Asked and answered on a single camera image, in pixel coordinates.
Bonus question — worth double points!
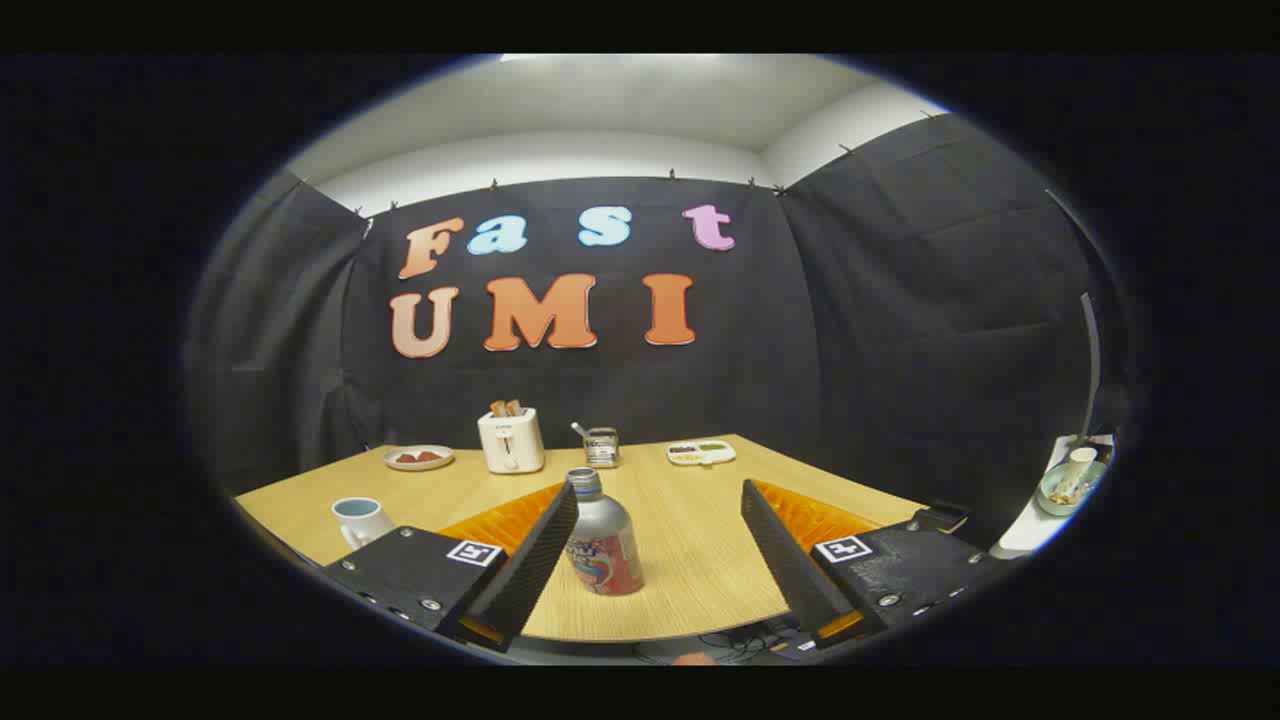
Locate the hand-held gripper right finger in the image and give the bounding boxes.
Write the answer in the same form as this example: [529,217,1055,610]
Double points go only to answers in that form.
[740,478,1011,651]

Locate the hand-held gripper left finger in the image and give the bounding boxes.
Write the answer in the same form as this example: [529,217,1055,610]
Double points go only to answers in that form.
[320,480,581,654]

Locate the silver juice bottle pink label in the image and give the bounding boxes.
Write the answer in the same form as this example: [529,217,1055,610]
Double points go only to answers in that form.
[563,467,646,598]

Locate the white cup blue inside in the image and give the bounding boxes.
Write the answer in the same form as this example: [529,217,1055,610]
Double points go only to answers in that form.
[331,497,396,551]

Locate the wooden table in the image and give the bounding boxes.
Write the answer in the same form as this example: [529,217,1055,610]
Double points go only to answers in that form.
[233,433,926,643]

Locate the white toaster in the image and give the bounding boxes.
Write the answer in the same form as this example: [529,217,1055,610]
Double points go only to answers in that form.
[477,407,546,475]

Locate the white compartment tray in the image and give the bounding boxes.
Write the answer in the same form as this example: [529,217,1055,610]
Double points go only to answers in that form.
[666,439,738,468]

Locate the white plate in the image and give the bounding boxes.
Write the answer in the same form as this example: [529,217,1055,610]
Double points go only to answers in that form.
[383,445,456,472]

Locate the black backdrop cloth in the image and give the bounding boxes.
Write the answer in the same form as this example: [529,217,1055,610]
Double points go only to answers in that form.
[185,112,1111,551]

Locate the white side table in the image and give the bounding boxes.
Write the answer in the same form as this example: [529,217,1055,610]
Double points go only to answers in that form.
[990,433,1116,559]

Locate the green bowl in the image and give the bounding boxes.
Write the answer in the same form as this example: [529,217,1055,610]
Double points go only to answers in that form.
[1037,460,1108,517]

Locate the grey upright pole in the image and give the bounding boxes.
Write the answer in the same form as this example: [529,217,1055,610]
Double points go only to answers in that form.
[1078,292,1103,441]

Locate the black cables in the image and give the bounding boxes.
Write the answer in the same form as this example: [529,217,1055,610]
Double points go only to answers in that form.
[640,625,801,663]

